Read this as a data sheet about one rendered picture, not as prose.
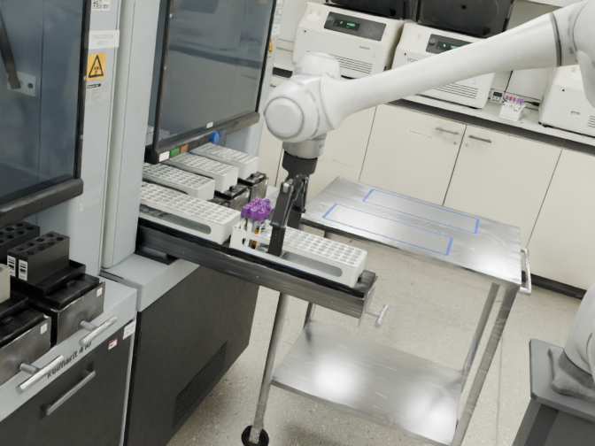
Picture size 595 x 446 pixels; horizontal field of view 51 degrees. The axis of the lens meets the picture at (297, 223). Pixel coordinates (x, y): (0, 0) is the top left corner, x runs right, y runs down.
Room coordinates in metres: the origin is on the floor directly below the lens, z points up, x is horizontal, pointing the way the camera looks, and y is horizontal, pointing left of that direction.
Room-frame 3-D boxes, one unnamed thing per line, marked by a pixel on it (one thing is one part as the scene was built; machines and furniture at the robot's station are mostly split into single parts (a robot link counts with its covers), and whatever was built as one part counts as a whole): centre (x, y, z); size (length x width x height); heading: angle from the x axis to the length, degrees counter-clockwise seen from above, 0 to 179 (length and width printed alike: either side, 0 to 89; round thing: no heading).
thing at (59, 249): (0.99, 0.44, 0.85); 0.12 x 0.02 x 0.06; 165
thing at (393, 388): (1.69, -0.34, 0.41); 0.67 x 0.46 x 0.82; 75
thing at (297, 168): (1.29, 0.02, 1.01); 0.08 x 0.07 x 0.09; 165
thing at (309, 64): (1.28, 0.02, 1.20); 0.13 x 0.11 x 0.16; 170
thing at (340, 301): (1.32, 0.12, 0.78); 0.73 x 0.14 x 0.09; 75
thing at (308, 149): (1.29, 0.02, 1.09); 0.09 x 0.09 x 0.06
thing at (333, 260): (1.29, -0.01, 0.83); 0.30 x 0.10 x 0.06; 75
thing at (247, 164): (1.85, 0.31, 0.83); 0.30 x 0.10 x 0.06; 75
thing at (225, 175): (1.70, 0.35, 0.83); 0.30 x 0.10 x 0.06; 75
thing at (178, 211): (1.37, 0.29, 0.83); 0.30 x 0.10 x 0.06; 75
